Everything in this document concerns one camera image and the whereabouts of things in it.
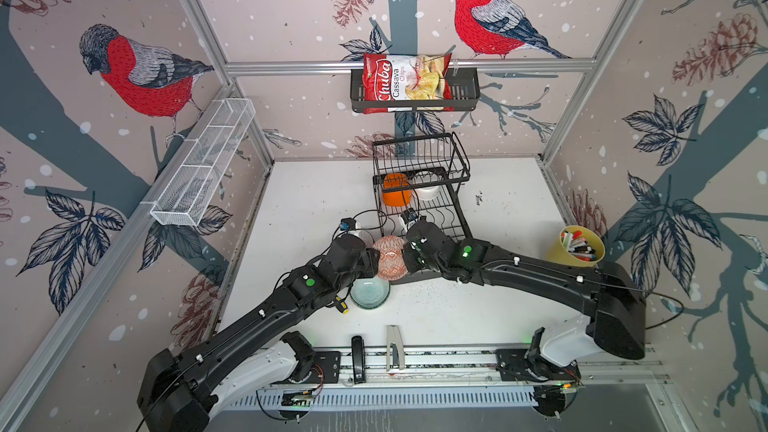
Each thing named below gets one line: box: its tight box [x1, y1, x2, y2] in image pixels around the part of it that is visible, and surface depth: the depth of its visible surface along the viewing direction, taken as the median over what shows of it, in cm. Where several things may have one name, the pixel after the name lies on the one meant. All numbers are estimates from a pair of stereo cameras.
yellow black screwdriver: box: [334, 296, 349, 315], surface depth 84 cm
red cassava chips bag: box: [362, 53, 455, 115], surface depth 90 cm
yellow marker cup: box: [546, 225, 606, 268], surface depth 85 cm
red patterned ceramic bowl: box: [372, 235, 408, 281], surface depth 81 cm
